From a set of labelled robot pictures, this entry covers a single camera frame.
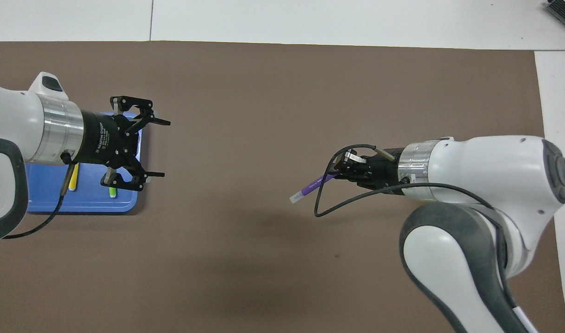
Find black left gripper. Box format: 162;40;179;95
76;97;172;191

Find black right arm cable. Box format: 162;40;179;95
314;144;528;324

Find brown table mat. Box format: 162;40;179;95
0;41;565;333

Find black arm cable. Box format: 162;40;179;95
314;144;528;324
2;155;77;240

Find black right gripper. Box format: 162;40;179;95
334;148;405;190

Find blue plastic tray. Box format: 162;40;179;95
25;111;146;214

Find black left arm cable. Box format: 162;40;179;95
2;155;77;240

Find purple pen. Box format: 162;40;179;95
289;172;338;205

